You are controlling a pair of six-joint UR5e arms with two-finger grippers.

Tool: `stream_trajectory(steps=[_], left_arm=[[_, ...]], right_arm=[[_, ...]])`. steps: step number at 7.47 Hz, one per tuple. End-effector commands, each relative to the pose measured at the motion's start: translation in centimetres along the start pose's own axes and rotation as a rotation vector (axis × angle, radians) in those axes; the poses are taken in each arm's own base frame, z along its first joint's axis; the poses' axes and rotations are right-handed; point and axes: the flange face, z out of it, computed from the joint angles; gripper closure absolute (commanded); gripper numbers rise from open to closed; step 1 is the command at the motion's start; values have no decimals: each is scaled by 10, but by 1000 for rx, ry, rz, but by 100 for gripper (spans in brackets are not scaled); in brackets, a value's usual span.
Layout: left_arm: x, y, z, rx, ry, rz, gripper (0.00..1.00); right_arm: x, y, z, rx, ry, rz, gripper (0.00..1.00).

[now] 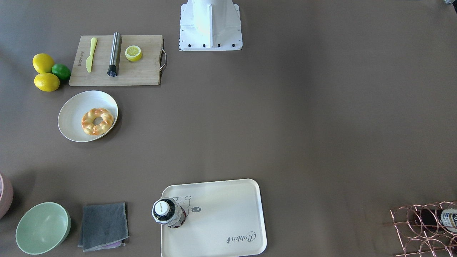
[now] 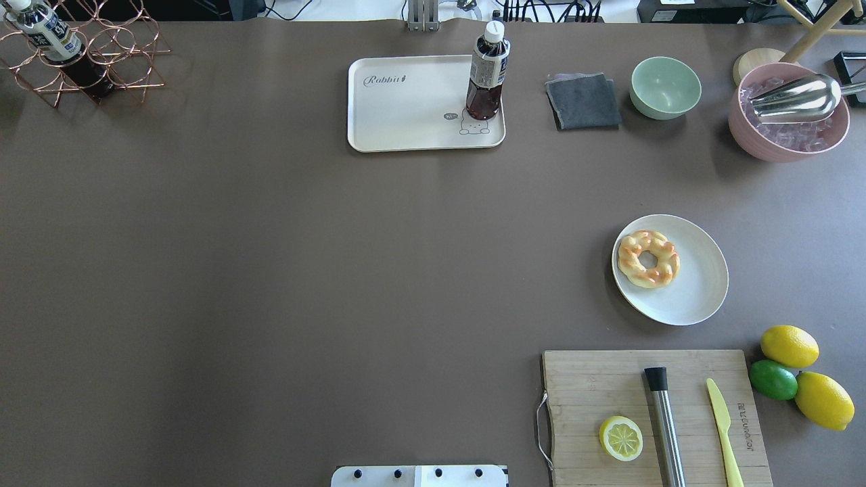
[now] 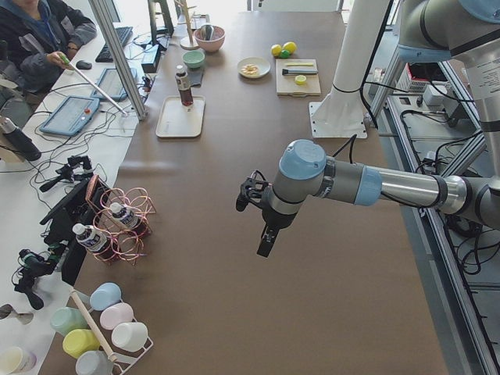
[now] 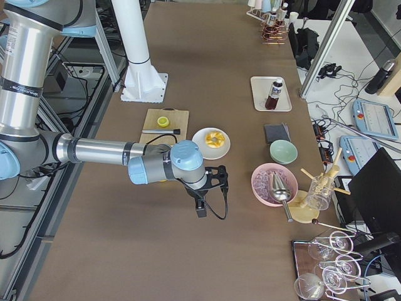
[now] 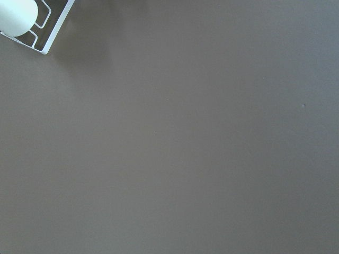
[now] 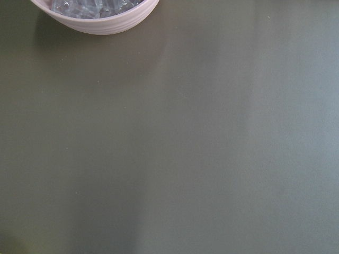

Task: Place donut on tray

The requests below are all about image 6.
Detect clear ice cubes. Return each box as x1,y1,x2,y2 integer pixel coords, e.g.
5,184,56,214
50,0,142,19

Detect pink ribbed bowl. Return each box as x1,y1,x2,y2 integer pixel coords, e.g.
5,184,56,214
31,0,159,35

